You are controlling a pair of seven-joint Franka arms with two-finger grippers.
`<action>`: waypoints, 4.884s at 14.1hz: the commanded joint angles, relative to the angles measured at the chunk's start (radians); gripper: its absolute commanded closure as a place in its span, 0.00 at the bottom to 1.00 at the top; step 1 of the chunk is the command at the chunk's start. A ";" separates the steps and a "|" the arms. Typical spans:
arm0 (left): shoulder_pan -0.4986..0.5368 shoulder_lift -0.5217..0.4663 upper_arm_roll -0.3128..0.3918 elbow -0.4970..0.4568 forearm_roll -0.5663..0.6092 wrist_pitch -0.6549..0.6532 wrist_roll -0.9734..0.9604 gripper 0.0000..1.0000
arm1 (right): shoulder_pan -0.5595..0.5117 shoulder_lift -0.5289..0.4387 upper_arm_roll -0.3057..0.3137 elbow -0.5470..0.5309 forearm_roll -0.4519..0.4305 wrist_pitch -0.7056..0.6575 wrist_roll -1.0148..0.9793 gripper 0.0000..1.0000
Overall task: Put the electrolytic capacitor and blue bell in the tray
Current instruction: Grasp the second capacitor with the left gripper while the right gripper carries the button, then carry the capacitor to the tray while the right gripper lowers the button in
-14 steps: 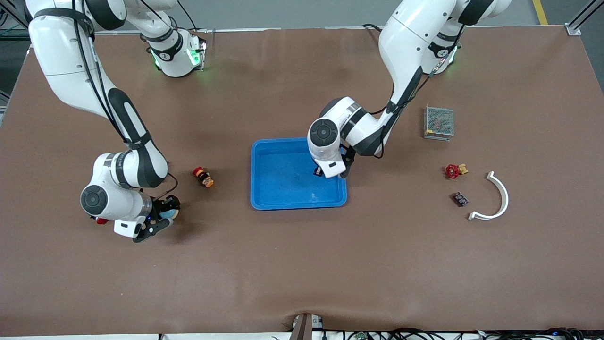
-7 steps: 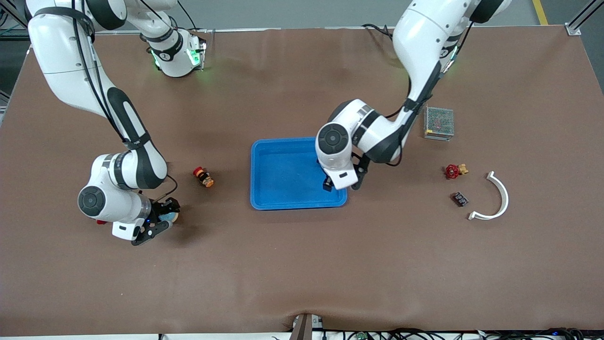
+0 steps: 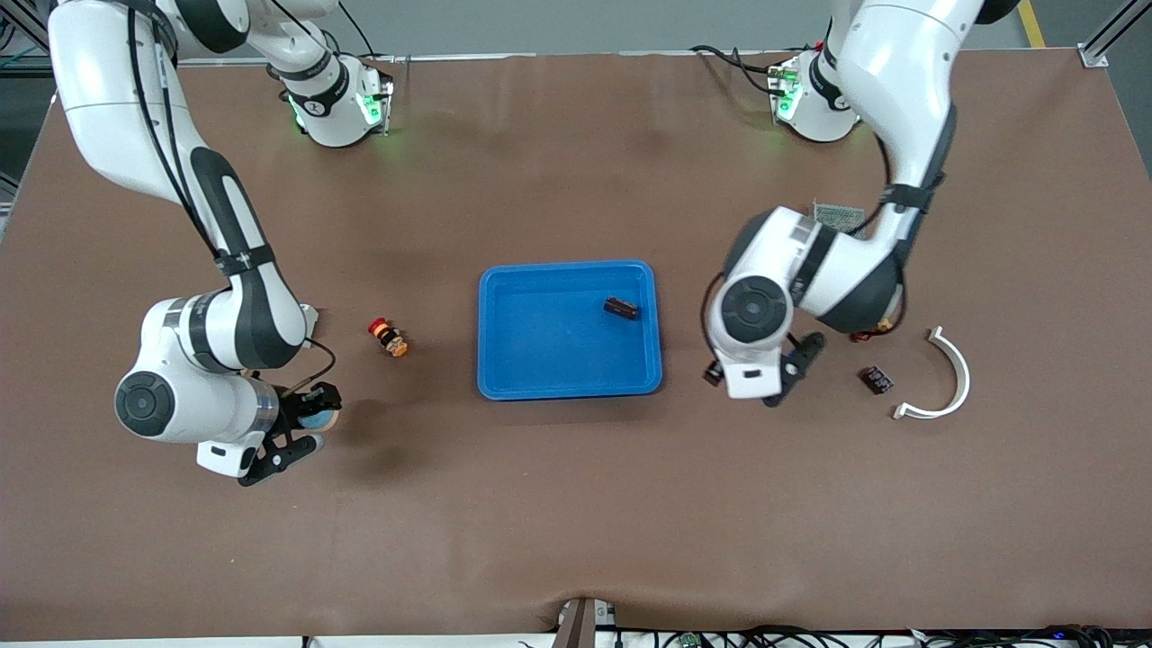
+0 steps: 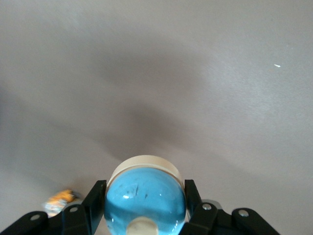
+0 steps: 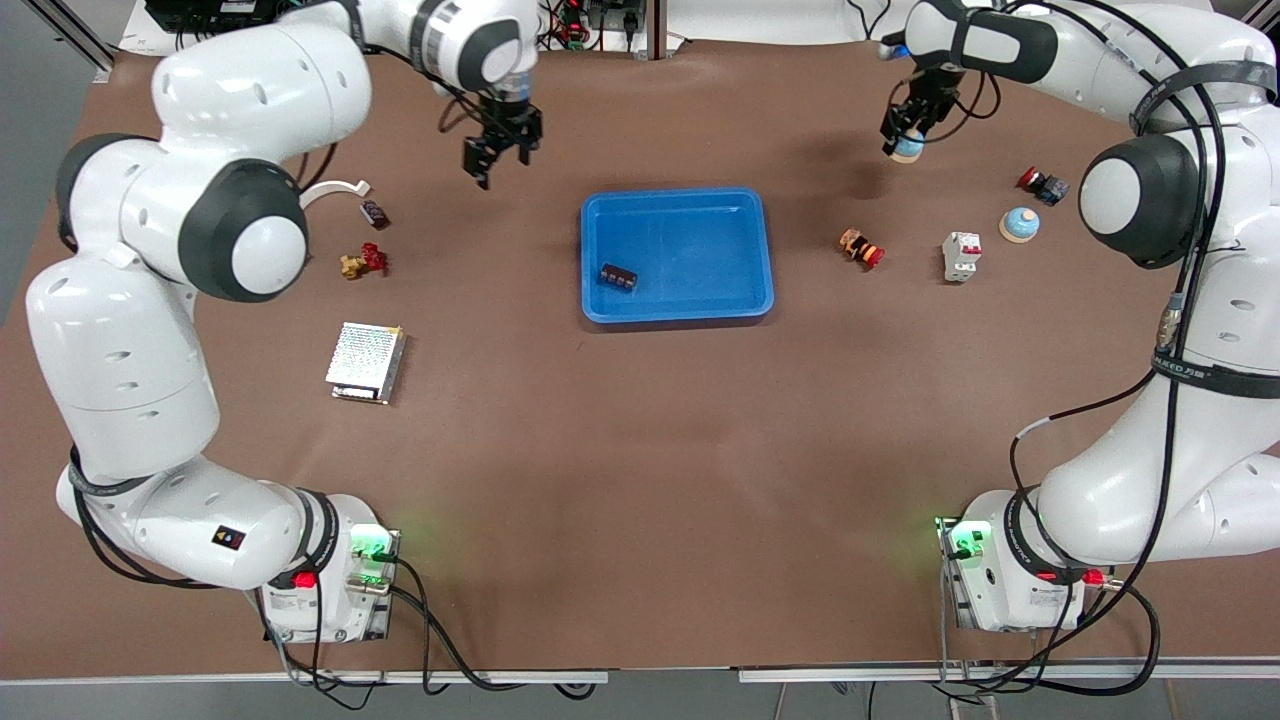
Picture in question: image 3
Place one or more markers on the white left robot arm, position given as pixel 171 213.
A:
pixel 900 72

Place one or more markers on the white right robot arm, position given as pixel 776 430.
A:
pixel 90 90

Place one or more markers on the metal mesh power supply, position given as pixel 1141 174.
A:
pixel 837 216

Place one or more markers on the small red orange push button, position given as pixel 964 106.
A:
pixel 389 338

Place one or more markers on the black printed electrolytic capacitor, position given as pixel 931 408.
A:
pixel 877 380

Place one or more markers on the blue dome bell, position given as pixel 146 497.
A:
pixel 317 419

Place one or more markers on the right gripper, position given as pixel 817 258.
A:
pixel 294 402

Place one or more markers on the blue plastic tray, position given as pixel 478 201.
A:
pixel 558 346

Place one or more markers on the aluminium frame with bracket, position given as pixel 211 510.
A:
pixel 27 27
pixel 1093 56

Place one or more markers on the grey camera stand post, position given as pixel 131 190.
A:
pixel 580 625

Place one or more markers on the dark brown electrolytic capacitor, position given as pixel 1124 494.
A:
pixel 621 309

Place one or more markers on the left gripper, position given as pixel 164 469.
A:
pixel 711 377

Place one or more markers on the brown table cover mat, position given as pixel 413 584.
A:
pixel 576 504

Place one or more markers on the white curved plastic bracket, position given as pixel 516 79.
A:
pixel 961 373

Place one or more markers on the white circuit breaker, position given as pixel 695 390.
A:
pixel 310 317

